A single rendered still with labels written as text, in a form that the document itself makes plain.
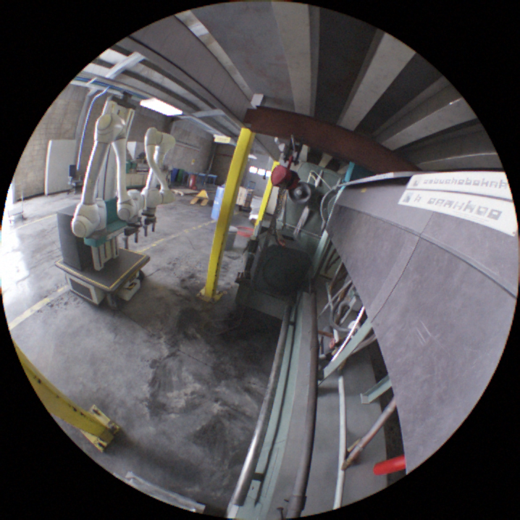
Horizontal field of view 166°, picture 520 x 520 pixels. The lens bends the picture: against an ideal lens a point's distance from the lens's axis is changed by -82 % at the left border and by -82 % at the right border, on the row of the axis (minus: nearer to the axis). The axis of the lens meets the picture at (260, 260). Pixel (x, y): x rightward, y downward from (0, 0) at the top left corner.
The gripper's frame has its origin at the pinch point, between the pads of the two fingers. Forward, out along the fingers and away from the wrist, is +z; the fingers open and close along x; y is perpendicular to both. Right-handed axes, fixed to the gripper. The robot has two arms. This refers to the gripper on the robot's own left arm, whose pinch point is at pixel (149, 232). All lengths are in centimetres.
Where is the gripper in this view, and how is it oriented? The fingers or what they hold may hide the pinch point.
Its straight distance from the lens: 167.8
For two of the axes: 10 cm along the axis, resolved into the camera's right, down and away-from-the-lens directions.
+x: -0.2, -4.3, 9.0
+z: -2.7, 8.7, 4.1
